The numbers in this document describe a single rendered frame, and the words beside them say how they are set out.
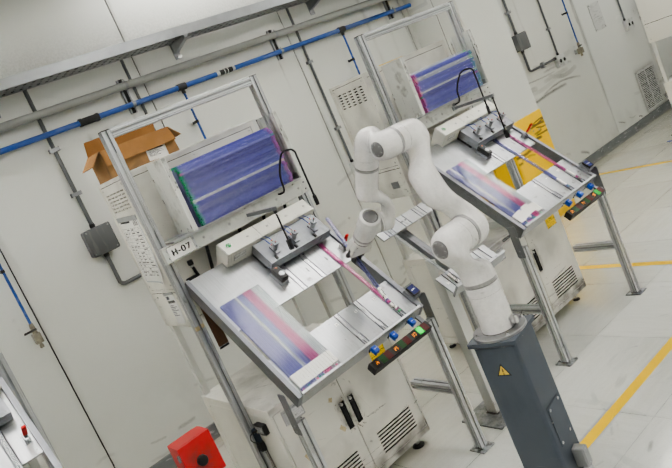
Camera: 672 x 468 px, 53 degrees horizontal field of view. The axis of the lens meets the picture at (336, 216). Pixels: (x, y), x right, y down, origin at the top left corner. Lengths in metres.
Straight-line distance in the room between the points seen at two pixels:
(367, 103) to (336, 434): 1.76
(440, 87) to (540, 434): 2.01
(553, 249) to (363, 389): 1.53
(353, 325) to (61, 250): 2.04
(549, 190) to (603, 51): 4.52
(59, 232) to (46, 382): 0.84
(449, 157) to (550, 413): 1.67
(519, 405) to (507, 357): 0.19
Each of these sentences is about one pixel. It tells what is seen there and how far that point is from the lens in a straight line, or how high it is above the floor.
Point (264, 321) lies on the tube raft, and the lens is 2.75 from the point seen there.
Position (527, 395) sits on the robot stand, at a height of 0.49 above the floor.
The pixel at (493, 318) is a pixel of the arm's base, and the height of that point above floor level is 0.77.
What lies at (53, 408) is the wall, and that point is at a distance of 4.26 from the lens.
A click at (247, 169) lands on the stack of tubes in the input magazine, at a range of 3.00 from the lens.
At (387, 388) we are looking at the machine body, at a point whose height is 0.36.
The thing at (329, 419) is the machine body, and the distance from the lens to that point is 3.03.
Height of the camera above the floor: 1.64
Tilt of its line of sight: 9 degrees down
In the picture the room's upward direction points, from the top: 24 degrees counter-clockwise
